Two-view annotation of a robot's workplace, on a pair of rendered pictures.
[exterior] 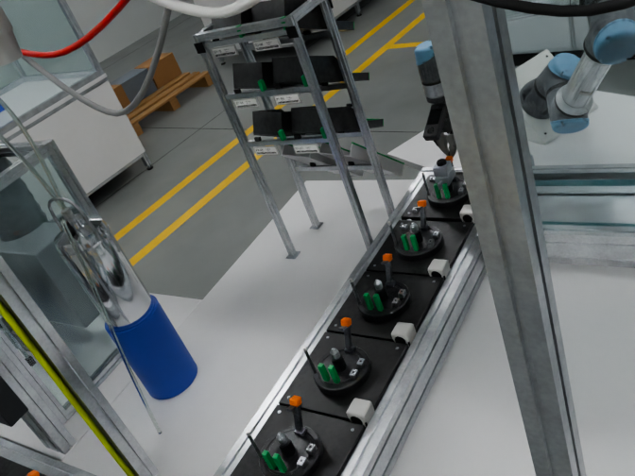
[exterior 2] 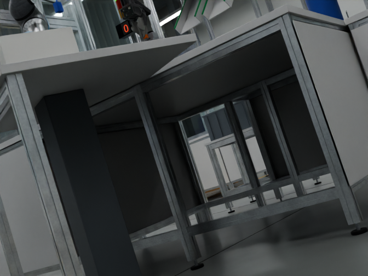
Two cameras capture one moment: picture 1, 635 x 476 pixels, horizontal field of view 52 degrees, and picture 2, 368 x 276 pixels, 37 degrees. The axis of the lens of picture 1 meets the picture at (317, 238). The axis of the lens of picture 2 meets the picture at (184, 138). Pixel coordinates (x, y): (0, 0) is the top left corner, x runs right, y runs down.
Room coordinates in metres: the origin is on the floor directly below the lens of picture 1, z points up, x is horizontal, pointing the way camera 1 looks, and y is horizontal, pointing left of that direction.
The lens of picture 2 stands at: (4.23, -0.86, 0.37)
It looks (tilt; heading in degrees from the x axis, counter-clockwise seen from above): 4 degrees up; 170
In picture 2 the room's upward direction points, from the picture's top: 18 degrees counter-clockwise
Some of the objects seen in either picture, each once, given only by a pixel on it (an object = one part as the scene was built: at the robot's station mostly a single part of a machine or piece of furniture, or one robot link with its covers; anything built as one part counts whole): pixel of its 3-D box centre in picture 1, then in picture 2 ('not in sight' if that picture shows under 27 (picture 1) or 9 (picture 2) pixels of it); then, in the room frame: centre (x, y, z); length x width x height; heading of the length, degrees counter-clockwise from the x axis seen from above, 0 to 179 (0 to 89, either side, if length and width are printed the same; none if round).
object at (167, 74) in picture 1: (146, 92); not in sight; (7.20, 1.13, 0.20); 1.20 x 0.80 x 0.41; 131
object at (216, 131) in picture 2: not in sight; (247, 115); (-0.22, 0.47, 0.73); 0.62 x 0.42 x 0.23; 48
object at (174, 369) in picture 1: (152, 347); (325, 12); (1.52, 0.55, 0.99); 0.16 x 0.16 x 0.27
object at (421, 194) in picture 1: (451, 197); not in sight; (1.72, -0.43, 0.96); 0.24 x 0.24 x 0.02; 48
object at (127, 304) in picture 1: (95, 258); not in sight; (1.52, 0.55, 1.32); 0.14 x 0.14 x 0.38
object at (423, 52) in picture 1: (431, 61); not in sight; (1.78, -0.49, 1.37); 0.09 x 0.08 x 0.11; 67
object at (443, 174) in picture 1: (442, 172); (153, 38); (1.71, -0.43, 1.06); 0.08 x 0.04 x 0.07; 138
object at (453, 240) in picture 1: (416, 233); not in sight; (1.53, -0.26, 1.01); 0.24 x 0.24 x 0.13; 48
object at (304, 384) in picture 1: (337, 360); not in sight; (1.16, 0.06, 1.01); 0.24 x 0.24 x 0.13; 48
